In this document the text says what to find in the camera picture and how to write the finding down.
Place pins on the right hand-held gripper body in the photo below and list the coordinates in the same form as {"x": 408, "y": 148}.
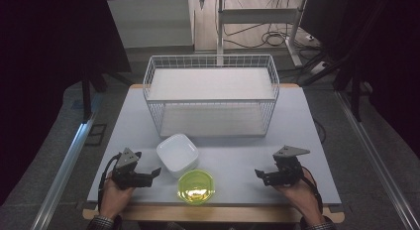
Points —
{"x": 289, "y": 170}

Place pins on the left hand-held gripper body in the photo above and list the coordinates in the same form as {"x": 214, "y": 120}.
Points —
{"x": 127, "y": 159}

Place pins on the white square bowl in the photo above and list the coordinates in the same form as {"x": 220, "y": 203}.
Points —
{"x": 177, "y": 154}

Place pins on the yellow-green translucent bowl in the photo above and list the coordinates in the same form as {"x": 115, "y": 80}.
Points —
{"x": 196, "y": 187}

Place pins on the person's right hand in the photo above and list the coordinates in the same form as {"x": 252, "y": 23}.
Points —
{"x": 302, "y": 197}

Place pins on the person's left hand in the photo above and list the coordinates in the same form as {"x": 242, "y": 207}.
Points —
{"x": 114, "y": 198}

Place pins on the black metal stand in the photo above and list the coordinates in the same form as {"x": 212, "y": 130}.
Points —
{"x": 86, "y": 97}
{"x": 355, "y": 94}

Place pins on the white power strip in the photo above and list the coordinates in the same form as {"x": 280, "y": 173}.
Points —
{"x": 319, "y": 68}

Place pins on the dark curtain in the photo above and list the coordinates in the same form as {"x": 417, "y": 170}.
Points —
{"x": 43, "y": 74}
{"x": 393, "y": 58}

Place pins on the aluminium rail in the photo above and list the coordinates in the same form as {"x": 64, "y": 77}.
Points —
{"x": 376, "y": 157}
{"x": 64, "y": 167}

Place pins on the white desk frame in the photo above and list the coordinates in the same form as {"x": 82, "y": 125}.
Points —
{"x": 257, "y": 16}

